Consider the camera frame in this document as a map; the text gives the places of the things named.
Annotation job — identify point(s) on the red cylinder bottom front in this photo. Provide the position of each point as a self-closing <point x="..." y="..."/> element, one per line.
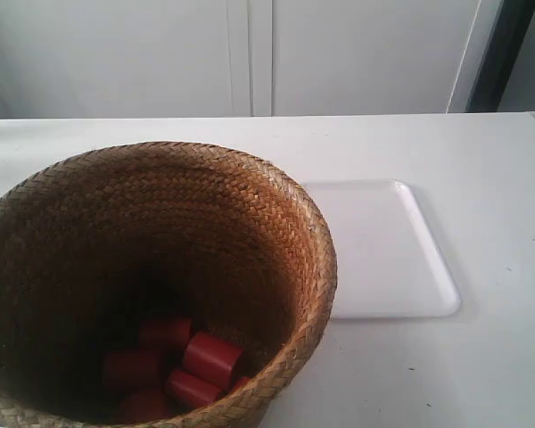
<point x="144" y="406"/>

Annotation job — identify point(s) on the white rectangular plastic tray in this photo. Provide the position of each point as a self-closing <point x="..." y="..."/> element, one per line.
<point x="389" y="265"/>

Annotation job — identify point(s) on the red cylinder large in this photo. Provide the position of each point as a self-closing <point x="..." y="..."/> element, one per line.
<point x="213" y="360"/>

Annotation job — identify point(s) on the brown woven wicker basket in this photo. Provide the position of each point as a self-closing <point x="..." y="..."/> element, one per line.
<point x="94" y="244"/>

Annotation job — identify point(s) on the white cabinet doors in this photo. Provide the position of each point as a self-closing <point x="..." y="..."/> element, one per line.
<point x="136" y="59"/>

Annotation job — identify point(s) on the dark vertical post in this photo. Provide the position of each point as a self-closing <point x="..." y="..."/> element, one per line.
<point x="506" y="40"/>

